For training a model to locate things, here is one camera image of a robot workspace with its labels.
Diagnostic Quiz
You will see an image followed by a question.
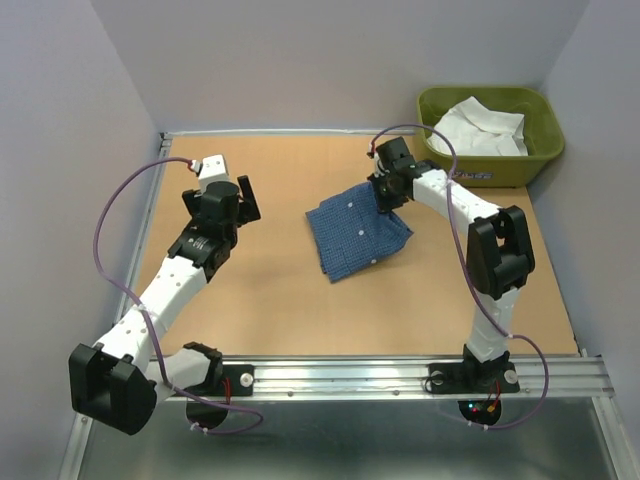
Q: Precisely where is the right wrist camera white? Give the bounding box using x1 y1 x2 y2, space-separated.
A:
367 142 384 177

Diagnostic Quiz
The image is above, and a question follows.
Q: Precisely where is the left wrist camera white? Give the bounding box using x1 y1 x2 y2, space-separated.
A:
189 154 230 192

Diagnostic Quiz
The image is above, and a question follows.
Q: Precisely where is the green plastic bin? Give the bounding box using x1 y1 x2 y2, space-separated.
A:
415 86 565 188

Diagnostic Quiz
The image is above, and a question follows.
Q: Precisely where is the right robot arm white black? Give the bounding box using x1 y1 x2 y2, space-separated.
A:
368 137 535 390

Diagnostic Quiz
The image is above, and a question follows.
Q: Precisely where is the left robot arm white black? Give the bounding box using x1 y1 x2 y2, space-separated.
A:
68 176 261 435

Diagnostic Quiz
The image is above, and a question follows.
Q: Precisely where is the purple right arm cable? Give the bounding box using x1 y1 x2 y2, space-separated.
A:
368 124 552 432

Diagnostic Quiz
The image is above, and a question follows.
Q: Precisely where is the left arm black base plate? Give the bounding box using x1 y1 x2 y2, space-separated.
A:
185 363 255 436

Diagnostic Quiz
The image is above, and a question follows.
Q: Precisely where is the white cloth in bin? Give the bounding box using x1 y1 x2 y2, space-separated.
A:
435 96 528 158

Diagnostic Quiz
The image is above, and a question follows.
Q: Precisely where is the blue plaid long sleeve shirt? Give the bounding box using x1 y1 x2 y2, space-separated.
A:
306 182 413 283

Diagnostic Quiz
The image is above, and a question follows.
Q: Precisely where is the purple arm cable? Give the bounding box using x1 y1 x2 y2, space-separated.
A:
368 124 552 432
93 157 265 435

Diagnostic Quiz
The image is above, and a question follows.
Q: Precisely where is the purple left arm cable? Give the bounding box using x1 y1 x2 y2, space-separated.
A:
93 157 265 435

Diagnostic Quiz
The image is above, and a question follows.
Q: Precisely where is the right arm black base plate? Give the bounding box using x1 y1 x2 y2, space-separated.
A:
423 359 520 427

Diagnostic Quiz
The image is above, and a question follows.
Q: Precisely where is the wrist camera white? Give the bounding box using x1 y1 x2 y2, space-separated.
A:
367 142 384 177
189 154 230 192

